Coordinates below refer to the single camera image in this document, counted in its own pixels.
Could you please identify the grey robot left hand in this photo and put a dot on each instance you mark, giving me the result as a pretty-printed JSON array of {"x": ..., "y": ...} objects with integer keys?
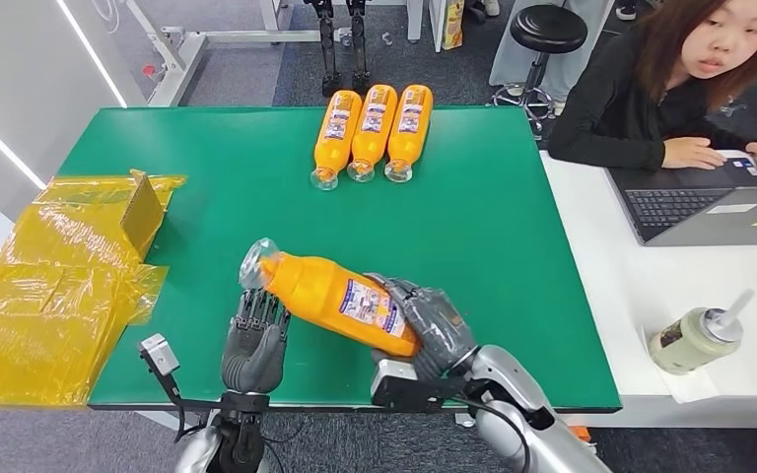
[{"x": 254, "y": 359}]

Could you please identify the person's right hand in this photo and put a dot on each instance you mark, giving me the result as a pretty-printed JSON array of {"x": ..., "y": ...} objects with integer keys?
[{"x": 692, "y": 153}]

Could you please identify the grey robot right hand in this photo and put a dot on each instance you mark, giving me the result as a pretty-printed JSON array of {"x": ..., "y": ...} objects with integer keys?
[{"x": 440, "y": 333}]

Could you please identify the orange bottle with clear cap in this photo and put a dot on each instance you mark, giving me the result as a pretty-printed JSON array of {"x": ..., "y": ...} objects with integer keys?
[
  {"x": 336, "y": 140},
  {"x": 410, "y": 134},
  {"x": 372, "y": 134},
  {"x": 326, "y": 297}
]

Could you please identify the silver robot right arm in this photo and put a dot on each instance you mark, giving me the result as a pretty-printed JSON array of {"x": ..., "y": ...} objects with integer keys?
[{"x": 516, "y": 398}]

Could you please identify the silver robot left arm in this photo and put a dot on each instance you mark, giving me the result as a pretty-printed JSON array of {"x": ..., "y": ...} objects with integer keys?
[{"x": 238, "y": 437}]

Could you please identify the grey laptop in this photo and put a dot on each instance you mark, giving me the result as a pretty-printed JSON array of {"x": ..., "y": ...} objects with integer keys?
[{"x": 685, "y": 209}]

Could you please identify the green table mat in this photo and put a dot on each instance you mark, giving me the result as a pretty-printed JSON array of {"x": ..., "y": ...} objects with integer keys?
[{"x": 287, "y": 215}]

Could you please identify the orange and white tool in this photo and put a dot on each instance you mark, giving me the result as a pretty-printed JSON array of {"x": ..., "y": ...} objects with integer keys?
[{"x": 581, "y": 433}]

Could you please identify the pale drink cup with straw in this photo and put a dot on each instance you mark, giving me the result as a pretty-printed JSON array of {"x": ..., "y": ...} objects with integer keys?
[{"x": 692, "y": 339}]

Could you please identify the black round stool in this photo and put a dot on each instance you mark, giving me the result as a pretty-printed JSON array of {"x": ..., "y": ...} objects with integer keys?
[{"x": 548, "y": 29}]

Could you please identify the yellow film wrapped cardboard box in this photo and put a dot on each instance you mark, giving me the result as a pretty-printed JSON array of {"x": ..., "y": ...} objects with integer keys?
[{"x": 52, "y": 294}]

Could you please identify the yellow printed carton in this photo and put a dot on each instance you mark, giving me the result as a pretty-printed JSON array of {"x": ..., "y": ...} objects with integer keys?
[{"x": 452, "y": 26}]

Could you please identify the black robot leg stand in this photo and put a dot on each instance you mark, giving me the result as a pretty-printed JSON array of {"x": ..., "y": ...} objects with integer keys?
[
  {"x": 359, "y": 46},
  {"x": 327, "y": 46}
]

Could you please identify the white desk leg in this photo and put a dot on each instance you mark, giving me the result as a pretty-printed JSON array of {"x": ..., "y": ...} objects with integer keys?
[{"x": 414, "y": 19}]

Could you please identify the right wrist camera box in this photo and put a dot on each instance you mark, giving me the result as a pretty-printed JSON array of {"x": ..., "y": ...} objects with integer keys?
[{"x": 404, "y": 388}]

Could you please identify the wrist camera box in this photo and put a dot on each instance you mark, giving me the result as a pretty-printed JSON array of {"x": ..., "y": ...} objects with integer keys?
[
  {"x": 404, "y": 388},
  {"x": 160, "y": 356}
]

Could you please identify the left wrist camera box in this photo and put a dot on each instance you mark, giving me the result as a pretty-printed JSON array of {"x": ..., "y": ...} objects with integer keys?
[{"x": 160, "y": 356}]

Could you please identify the white metal table frame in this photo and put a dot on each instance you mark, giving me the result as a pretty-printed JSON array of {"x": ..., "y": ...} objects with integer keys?
[{"x": 179, "y": 65}]

